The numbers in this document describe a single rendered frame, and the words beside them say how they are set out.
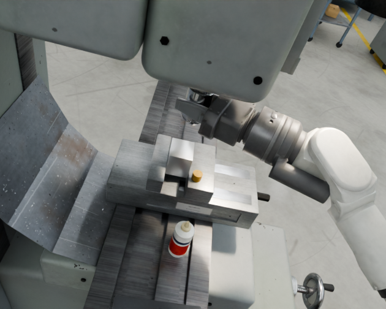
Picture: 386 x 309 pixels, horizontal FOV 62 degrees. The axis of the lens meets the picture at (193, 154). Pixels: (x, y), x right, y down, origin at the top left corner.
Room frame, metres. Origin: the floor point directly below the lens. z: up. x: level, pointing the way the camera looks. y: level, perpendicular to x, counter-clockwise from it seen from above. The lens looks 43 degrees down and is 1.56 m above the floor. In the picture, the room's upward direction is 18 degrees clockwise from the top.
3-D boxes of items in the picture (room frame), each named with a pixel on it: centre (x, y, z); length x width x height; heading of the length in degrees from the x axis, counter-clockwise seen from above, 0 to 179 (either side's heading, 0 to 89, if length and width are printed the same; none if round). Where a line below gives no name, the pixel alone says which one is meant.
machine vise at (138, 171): (0.53, 0.00, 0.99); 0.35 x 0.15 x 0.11; 99
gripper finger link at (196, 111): (0.45, 0.03, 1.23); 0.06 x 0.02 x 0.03; 77
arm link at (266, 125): (0.46, -0.07, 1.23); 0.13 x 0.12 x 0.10; 167
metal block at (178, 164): (0.52, 0.03, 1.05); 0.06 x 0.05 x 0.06; 9
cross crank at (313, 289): (0.55, -0.47, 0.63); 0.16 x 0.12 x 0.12; 97
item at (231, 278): (0.48, 0.02, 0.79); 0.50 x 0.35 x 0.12; 97
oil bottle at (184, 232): (0.37, -0.03, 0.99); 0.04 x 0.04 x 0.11
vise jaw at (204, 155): (0.53, -0.03, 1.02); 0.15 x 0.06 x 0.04; 9
